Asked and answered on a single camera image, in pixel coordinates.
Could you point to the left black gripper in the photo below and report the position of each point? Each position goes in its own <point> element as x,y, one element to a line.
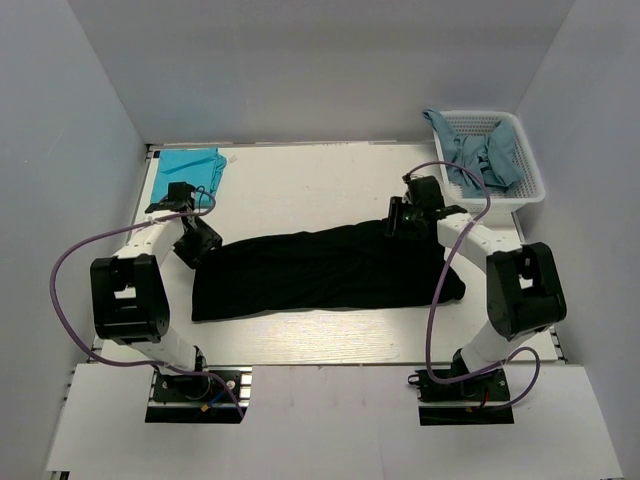
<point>210,239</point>

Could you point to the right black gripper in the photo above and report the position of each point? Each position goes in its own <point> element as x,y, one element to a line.
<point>394,227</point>

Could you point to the black t-shirt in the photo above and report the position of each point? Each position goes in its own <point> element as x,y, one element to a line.
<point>346,267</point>

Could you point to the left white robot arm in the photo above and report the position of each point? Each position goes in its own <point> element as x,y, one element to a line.
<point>130,304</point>

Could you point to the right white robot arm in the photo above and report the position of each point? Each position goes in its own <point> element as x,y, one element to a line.
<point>524,295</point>

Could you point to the folded turquoise t-shirt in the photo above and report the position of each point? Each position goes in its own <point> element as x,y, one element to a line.
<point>197,167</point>

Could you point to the crumpled grey-blue t-shirt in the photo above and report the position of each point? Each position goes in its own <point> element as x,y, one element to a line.
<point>488,157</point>

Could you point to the white plastic basket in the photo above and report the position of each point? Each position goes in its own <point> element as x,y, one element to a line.
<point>528,191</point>

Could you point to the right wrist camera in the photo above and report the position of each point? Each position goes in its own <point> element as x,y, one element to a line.
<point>424,192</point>

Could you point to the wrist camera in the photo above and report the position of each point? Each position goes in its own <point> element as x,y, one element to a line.
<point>180,198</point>
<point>424,192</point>

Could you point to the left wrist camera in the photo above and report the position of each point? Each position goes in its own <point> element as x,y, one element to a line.
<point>180,198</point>

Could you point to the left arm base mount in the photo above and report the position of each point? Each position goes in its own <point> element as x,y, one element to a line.
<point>179,399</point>

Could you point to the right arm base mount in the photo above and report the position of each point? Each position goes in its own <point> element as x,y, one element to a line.
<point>475,402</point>

